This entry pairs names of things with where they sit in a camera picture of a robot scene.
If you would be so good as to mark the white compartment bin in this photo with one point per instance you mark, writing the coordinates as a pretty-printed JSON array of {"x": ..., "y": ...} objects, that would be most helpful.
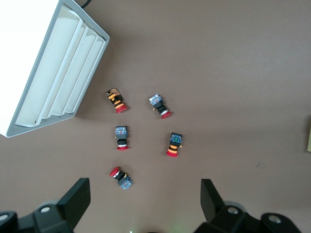
[{"x": 60, "y": 72}]

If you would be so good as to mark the red mushroom button yellow collar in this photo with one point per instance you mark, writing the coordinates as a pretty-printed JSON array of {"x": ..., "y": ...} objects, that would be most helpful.
[{"x": 175, "y": 142}]

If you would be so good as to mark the red mushroom button orange block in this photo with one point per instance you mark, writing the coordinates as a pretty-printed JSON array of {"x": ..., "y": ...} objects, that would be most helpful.
[{"x": 116, "y": 99}]

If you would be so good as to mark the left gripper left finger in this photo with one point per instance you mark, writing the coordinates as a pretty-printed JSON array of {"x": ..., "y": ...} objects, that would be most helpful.
[{"x": 70, "y": 211}]

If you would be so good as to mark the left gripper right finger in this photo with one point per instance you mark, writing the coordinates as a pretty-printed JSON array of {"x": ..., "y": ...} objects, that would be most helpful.
[{"x": 213, "y": 208}]

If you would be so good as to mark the brown paper table cover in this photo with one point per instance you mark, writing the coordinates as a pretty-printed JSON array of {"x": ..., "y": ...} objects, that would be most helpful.
[{"x": 218, "y": 72}]

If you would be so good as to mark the red mushroom button blue block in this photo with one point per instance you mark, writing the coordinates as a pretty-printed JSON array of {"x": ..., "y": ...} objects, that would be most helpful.
[
  {"x": 158, "y": 103},
  {"x": 121, "y": 134},
  {"x": 124, "y": 182}
]

